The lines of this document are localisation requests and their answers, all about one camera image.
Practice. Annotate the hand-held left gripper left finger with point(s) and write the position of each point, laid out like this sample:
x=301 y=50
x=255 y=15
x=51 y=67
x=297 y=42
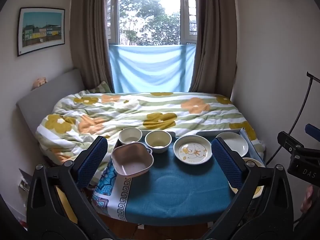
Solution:
x=92 y=160

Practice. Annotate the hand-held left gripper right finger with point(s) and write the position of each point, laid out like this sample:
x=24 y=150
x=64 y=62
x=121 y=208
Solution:
x=226 y=160

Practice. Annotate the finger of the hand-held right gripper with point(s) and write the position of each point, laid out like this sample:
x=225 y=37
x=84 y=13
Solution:
x=312 y=130
x=288 y=142

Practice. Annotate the plain white plate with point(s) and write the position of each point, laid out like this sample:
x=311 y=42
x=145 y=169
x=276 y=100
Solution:
x=235 y=142

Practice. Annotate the duck print plate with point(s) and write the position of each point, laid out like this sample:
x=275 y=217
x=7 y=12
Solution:
x=192 y=152

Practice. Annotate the pink square bowl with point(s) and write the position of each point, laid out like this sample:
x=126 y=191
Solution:
x=131 y=161

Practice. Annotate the person's right hand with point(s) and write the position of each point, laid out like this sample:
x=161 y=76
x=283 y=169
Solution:
x=307 y=200

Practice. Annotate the yellow print plate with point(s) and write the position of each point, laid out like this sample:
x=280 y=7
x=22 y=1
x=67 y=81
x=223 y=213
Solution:
x=257 y=192

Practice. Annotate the small white bowl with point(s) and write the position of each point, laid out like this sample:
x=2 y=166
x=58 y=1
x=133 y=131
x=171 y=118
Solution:
x=130 y=133

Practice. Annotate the black rod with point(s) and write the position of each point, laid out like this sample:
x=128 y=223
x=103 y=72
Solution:
x=313 y=77

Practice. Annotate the teal patterned tablecloth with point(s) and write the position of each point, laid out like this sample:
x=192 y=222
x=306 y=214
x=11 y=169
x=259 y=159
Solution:
x=175 y=192

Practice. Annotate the cream duck print bowl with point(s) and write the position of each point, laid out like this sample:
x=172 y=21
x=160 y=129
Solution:
x=158 y=141

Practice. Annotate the green checked pillow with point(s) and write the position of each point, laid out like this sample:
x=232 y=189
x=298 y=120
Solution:
x=102 y=88

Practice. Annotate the floral striped blanket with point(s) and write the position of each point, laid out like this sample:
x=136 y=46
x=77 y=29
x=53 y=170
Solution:
x=150 y=110

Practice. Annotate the grey headboard cushion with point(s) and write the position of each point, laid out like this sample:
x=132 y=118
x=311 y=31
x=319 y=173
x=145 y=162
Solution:
x=50 y=92

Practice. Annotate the beige plush toy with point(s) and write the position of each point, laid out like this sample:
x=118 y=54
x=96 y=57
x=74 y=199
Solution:
x=38 y=82

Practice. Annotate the light blue window cloth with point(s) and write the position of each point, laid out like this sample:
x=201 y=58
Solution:
x=150 y=67

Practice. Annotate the brown curtain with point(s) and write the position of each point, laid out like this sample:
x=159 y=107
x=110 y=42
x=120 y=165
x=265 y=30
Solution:
x=215 y=42
x=87 y=30

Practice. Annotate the framed houses picture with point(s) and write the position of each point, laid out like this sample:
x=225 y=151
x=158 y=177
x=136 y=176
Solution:
x=41 y=27

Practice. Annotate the window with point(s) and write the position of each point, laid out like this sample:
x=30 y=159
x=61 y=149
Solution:
x=150 y=12

